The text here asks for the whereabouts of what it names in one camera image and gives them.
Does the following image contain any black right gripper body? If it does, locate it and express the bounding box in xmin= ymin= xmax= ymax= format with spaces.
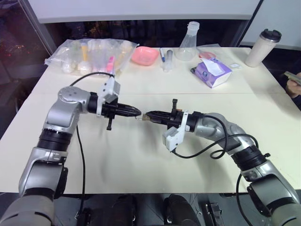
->
xmin=166 ymin=98 xmax=186 ymax=129

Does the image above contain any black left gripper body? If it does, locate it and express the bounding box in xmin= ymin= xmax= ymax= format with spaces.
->
xmin=101 ymin=96 xmax=123 ymax=131

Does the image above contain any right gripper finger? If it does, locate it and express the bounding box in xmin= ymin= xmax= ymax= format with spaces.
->
xmin=145 ymin=114 xmax=171 ymax=124
xmin=145 ymin=110 xmax=171 ymax=118

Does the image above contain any bystander hand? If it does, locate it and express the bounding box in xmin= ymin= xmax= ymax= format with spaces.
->
xmin=286 ymin=79 xmax=301 ymax=98

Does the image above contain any pink plastic tube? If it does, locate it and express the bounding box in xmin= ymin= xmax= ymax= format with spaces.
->
xmin=107 ymin=56 xmax=116 ymax=74

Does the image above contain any pink plastic bowl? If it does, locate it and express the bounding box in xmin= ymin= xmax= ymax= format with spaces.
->
xmin=131 ymin=46 xmax=158 ymax=66

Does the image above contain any purple tissue pack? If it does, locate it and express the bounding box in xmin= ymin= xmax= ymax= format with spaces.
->
xmin=190 ymin=57 xmax=233 ymax=89

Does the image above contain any yellow plastic bottle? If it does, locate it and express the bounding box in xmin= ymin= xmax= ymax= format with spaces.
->
xmin=78 ymin=44 xmax=92 ymax=72

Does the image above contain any clear plastic bag of labware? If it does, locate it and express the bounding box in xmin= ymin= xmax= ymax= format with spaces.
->
xmin=44 ymin=39 xmax=140 ymax=77

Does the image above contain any red petri dish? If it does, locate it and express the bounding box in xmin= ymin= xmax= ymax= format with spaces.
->
xmin=198 ymin=51 xmax=216 ymax=59

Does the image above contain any clear conical flask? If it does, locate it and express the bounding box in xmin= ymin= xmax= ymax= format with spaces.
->
xmin=175 ymin=21 xmax=201 ymax=62

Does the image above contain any dark rounded shape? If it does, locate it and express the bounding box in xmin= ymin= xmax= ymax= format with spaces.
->
xmin=110 ymin=194 xmax=142 ymax=226
xmin=163 ymin=194 xmax=198 ymax=226

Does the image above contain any black rectangular box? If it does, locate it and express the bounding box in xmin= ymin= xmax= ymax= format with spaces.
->
xmin=204 ymin=202 xmax=223 ymax=226

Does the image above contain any cream tumbler with black lid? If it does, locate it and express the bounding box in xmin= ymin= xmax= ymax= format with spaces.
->
xmin=245 ymin=29 xmax=282 ymax=68

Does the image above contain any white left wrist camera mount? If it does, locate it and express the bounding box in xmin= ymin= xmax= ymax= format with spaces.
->
xmin=96 ymin=77 xmax=121 ymax=117

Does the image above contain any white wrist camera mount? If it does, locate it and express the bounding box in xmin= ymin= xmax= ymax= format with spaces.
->
xmin=162 ymin=110 xmax=189 ymax=153
xmin=96 ymin=77 xmax=121 ymax=117

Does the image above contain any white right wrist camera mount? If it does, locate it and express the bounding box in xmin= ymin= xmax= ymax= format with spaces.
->
xmin=162 ymin=110 xmax=189 ymax=153

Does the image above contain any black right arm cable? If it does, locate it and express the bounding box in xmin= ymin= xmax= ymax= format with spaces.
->
xmin=173 ymin=113 xmax=251 ymax=226

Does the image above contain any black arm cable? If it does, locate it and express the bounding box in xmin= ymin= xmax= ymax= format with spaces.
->
xmin=173 ymin=113 xmax=251 ymax=226
xmin=70 ymin=72 xmax=117 ymax=226

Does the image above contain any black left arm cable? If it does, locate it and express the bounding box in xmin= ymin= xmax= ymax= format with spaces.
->
xmin=70 ymin=72 xmax=117 ymax=226

